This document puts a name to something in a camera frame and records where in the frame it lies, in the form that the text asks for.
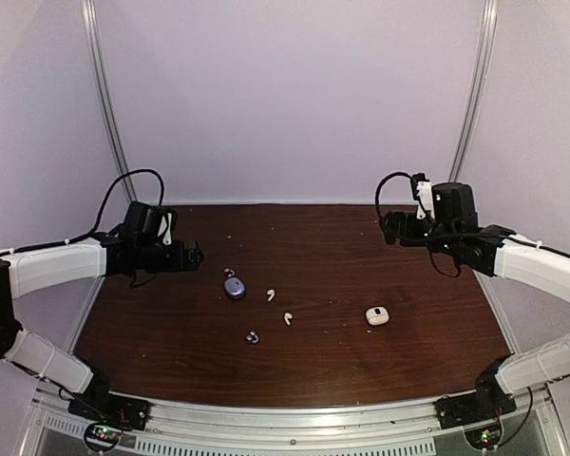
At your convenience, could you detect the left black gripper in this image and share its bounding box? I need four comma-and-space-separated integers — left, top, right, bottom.
137, 238, 203, 274

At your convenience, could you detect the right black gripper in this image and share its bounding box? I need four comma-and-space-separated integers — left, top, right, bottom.
380, 211, 460, 257

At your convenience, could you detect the purple earbud charging case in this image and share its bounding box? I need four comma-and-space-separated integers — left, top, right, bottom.
224, 276, 246, 300

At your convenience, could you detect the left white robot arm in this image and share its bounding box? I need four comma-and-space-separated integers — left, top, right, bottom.
0, 201, 204, 422

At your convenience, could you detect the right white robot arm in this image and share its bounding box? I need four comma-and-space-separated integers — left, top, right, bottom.
376, 174, 570, 420

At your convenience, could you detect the white earbud charging case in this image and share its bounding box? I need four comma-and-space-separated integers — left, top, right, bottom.
365, 306, 390, 327

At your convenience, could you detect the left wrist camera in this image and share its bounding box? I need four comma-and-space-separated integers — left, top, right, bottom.
158, 210, 178, 246

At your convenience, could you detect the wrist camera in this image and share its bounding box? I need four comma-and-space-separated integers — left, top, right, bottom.
158, 210, 178, 246
411, 173, 433, 221

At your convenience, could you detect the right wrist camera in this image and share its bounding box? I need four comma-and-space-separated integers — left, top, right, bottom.
411, 173, 433, 221

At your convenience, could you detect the right aluminium frame post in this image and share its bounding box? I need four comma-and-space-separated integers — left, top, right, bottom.
448, 0, 498, 181

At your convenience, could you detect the aluminium frame post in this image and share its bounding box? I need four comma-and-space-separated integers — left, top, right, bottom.
81, 0, 129, 175
448, 0, 498, 181

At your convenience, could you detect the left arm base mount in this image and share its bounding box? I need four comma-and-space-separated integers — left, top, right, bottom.
67, 373, 150, 431

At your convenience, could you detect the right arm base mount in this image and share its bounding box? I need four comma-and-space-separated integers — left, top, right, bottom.
434, 375, 517, 429

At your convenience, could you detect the front aluminium rail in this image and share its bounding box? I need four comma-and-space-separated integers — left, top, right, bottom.
21, 387, 569, 456

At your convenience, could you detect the left aluminium frame post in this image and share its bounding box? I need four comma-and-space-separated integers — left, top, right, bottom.
81, 0, 129, 175

